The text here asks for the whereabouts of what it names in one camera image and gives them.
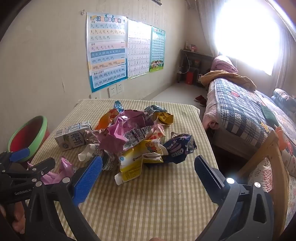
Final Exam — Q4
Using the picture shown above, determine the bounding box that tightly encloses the yellow and white snack bag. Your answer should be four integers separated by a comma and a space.
115, 138, 169, 185

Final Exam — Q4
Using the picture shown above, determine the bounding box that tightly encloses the folded pink blanket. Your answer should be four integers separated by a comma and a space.
211, 56, 238, 73

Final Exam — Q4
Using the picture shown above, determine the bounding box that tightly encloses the red bin with green rim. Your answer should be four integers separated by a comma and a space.
8, 115, 51, 171

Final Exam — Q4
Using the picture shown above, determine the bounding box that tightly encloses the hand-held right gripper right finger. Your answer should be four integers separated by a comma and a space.
194, 156, 275, 241

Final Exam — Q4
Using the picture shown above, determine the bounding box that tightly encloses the dark blue cookie wrapper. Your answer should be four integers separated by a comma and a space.
162, 132, 197, 164

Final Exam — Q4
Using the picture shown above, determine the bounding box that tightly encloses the white milk carton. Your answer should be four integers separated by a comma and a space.
55, 120, 92, 151

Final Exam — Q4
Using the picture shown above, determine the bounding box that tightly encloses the blue letter wall poster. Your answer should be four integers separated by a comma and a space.
86, 12, 129, 90

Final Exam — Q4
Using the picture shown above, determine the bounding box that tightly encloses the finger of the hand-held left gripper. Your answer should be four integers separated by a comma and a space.
0, 149, 31, 173
5, 158, 56, 184

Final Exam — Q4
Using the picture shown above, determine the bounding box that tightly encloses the checkered tablecloth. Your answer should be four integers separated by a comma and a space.
30, 99, 220, 241

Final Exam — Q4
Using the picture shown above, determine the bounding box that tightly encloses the green number wall poster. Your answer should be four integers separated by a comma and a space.
149, 27, 166, 73

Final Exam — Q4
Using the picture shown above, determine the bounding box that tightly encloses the large pink foil wrapper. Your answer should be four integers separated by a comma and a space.
94, 109, 162, 151

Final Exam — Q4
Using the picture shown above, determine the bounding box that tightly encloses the orange snack bag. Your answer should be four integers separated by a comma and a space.
95, 100, 126, 131

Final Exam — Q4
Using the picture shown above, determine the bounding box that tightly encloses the floral seat cushion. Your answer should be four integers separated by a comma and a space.
247, 158, 296, 227

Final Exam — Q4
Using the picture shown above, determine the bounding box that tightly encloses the green cloth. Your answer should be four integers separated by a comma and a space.
261, 104, 280, 127

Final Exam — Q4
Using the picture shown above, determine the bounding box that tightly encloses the bright window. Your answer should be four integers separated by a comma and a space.
215, 0, 281, 76

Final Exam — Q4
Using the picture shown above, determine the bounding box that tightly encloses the dark metal shelf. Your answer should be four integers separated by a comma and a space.
177, 49, 215, 87

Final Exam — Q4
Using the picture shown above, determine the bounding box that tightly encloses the person's left hand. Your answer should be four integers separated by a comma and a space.
0, 202, 27, 234

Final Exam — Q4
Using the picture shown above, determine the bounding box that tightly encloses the orange toy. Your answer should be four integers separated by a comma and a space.
275, 126, 287, 151

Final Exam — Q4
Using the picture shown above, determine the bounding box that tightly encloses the yellow blanket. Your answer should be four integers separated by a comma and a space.
201, 70, 257, 91

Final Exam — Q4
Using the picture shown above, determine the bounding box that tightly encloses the pink plastic wrapper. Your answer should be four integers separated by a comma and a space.
27, 156, 77, 186

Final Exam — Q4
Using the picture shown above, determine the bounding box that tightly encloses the white chart wall poster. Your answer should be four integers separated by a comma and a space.
127, 19, 153, 80

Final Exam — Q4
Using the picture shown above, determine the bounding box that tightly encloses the brown printed paper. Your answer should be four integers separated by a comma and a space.
78, 128, 121, 172

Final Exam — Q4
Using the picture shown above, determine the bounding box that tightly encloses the patterned curtain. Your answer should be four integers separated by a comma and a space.
196, 0, 222, 56

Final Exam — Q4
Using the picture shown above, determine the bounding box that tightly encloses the blue pillow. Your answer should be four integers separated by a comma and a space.
272, 88, 296, 109

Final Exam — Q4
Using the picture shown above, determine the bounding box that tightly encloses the pink bed sheet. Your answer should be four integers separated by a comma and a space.
202, 88, 220, 130

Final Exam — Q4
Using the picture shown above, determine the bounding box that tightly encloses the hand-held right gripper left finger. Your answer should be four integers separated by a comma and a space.
23, 156, 103, 241

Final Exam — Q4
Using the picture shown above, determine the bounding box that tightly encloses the bed with plaid quilt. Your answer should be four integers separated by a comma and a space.
203, 77, 296, 179

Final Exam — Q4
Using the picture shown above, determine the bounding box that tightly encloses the yellow brown candy wrapper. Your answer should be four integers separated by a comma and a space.
157, 111, 174, 126

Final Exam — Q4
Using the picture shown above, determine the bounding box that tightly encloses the blue and white wrapper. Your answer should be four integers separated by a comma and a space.
144, 105, 167, 116

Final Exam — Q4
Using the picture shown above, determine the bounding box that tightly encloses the white and red snack wrapper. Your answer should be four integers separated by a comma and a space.
142, 125, 166, 145

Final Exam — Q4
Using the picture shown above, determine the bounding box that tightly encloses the wooden chair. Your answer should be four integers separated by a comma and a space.
236, 130, 290, 237

